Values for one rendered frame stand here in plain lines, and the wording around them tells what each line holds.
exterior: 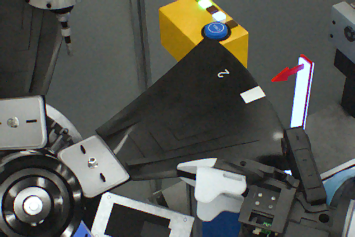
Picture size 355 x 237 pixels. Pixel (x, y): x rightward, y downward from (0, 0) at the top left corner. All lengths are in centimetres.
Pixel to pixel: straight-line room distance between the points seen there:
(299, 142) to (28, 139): 33
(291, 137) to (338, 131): 170
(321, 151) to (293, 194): 169
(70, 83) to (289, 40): 77
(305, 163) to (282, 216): 9
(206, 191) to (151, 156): 9
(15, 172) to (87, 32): 93
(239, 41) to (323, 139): 134
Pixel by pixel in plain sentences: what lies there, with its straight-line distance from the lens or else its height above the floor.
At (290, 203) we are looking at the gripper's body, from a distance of 77.
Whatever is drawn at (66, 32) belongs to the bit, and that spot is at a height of 140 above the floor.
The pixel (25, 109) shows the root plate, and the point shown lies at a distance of 81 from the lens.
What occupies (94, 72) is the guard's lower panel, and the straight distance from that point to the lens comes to 174.
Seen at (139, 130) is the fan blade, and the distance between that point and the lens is 86.
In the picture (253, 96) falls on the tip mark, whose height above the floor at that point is 119.
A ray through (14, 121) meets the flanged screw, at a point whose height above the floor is 126.
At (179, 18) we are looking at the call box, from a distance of 124.
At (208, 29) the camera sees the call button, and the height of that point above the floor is 108.
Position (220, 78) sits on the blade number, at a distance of 92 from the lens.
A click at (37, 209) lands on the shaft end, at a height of 122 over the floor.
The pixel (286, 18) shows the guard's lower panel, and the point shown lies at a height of 57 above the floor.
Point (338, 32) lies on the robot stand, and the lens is 143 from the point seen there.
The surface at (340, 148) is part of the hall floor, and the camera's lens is 248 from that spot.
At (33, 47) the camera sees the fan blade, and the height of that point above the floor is 133.
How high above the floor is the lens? 182
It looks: 46 degrees down
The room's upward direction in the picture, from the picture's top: 3 degrees counter-clockwise
